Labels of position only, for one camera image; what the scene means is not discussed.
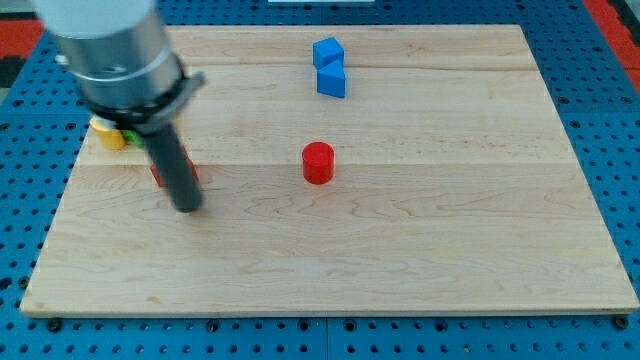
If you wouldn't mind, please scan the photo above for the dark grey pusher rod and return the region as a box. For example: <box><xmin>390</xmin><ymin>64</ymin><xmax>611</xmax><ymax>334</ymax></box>
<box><xmin>142</xmin><ymin>125</ymin><xmax>203</xmax><ymax>213</ymax></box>

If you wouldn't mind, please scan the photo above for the red cylinder block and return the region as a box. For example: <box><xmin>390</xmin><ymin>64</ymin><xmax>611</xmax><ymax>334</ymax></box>
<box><xmin>302</xmin><ymin>142</ymin><xmax>335</xmax><ymax>185</ymax></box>

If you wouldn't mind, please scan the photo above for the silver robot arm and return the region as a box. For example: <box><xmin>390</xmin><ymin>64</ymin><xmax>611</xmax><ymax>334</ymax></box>
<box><xmin>31</xmin><ymin>0</ymin><xmax>205</xmax><ymax>213</ymax></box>

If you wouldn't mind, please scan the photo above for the green block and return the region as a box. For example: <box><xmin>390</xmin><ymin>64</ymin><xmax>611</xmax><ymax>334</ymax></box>
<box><xmin>121</xmin><ymin>130</ymin><xmax>144</xmax><ymax>149</ymax></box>

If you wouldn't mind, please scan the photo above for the yellow cylinder block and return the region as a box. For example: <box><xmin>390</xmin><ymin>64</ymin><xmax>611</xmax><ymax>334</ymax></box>
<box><xmin>90</xmin><ymin>116</ymin><xmax>127</xmax><ymax>150</ymax></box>

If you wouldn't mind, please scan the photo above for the blue triangular block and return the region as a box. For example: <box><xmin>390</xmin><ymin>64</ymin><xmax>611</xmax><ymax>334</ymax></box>
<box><xmin>316</xmin><ymin>60</ymin><xmax>346</xmax><ymax>98</ymax></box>

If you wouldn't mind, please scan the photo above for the blue cube block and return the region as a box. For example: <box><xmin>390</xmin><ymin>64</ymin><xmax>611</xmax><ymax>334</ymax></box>
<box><xmin>312</xmin><ymin>37</ymin><xmax>344</xmax><ymax>69</ymax></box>

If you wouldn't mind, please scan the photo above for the wooden board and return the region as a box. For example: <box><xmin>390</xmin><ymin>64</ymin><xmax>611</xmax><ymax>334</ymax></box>
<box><xmin>21</xmin><ymin>25</ymin><xmax>639</xmax><ymax>318</ymax></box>

